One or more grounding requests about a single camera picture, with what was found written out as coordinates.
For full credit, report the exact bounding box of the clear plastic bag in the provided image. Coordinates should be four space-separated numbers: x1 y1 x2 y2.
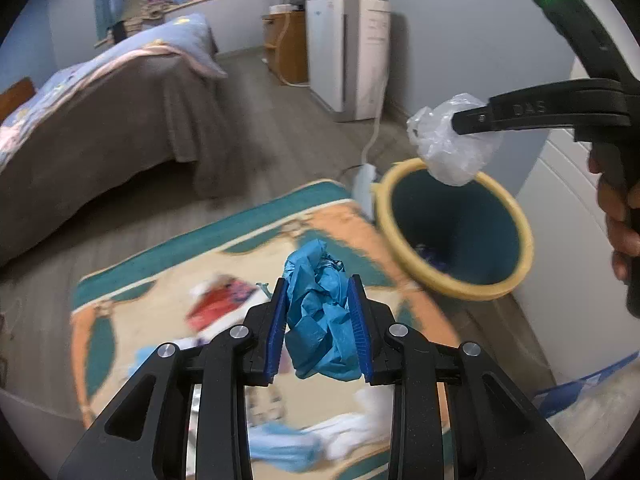
407 93 504 186

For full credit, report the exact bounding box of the bed with brown cover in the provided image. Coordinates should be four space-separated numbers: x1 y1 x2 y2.
1 55 234 263

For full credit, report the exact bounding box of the patterned teal orange cushion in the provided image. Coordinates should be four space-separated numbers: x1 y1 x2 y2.
69 179 461 480

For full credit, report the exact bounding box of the wooden side cabinet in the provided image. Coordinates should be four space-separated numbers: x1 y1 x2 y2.
262 11 308 84

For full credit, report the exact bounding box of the light blue quilt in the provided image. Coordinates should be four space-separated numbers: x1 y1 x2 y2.
1 13 227 166

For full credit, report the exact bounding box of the wooden headboard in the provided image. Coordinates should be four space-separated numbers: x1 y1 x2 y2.
0 77 36 122

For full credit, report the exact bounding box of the white power cable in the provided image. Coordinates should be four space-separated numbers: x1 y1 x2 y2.
359 74 388 166

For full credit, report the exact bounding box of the red white tissue box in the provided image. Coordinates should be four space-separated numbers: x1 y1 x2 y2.
186 274 258 332

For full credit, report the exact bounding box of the clothes pile on windowsill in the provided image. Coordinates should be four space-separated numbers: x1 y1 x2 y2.
94 0 222 49

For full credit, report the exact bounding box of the white air purifier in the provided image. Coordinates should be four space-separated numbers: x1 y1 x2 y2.
305 0 390 122

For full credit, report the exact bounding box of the yellow teal trash bin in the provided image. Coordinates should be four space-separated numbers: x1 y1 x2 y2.
372 158 535 301

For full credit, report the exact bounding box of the person's right hand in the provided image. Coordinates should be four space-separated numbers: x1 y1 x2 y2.
588 152 640 284

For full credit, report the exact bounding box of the blue glove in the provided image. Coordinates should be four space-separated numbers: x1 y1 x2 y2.
283 238 361 382

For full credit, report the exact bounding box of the light blue crumpled mask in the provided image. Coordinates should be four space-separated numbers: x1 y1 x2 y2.
247 422 323 472

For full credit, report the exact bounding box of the white power strip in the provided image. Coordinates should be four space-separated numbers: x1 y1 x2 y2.
352 162 376 221

